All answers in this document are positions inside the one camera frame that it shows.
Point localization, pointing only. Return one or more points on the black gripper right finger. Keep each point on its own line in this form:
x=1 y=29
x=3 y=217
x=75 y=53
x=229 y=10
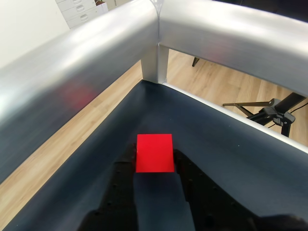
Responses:
x=207 y=204

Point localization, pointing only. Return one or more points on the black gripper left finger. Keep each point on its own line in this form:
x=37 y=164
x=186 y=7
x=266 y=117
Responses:
x=115 y=192

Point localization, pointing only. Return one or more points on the red cube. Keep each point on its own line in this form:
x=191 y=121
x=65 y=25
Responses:
x=155 y=154

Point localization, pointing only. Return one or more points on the dark blue table mat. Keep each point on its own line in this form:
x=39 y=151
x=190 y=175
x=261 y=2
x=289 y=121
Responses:
x=216 y=149

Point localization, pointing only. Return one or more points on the black tripod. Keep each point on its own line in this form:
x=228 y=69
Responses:
x=272 y=113

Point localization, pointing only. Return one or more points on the white drawer cabinet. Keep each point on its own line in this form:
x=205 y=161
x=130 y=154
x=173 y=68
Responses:
x=79 y=12

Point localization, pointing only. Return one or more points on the aluminium table edge rail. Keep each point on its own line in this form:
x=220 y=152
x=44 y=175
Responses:
x=240 y=115

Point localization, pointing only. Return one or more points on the aluminium frame post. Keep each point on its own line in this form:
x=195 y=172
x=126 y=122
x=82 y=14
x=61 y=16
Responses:
x=154 y=65

